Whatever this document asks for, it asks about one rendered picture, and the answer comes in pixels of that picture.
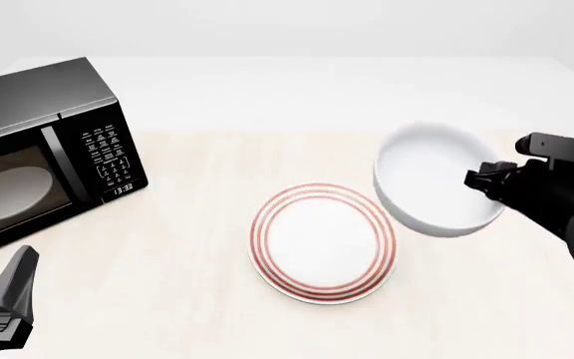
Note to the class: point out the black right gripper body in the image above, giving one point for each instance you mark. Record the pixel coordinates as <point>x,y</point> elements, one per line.
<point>493,179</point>

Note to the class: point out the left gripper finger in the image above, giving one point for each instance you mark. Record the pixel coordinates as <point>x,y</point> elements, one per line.
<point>18,288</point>

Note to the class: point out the white bowl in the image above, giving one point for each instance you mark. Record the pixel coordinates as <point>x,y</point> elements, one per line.
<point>426,175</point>

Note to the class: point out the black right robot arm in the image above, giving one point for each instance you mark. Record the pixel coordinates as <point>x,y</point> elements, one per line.
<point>568,213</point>

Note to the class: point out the flat black plate on stalk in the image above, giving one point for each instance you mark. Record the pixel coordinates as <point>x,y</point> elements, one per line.
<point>561,147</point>

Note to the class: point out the white microwave turntable plate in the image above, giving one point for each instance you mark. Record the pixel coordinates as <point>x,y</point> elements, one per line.
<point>10,192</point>

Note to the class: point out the white plate with red rings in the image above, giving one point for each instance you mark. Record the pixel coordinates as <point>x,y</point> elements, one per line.
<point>323,245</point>

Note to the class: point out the black microwave oven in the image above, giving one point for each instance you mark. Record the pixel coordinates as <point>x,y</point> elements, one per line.
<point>28,112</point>

